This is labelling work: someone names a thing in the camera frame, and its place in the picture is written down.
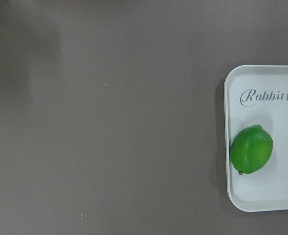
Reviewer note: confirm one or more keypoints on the green lime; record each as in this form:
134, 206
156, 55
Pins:
251, 149

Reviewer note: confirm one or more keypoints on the cream rabbit tray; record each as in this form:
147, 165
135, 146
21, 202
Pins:
258, 94

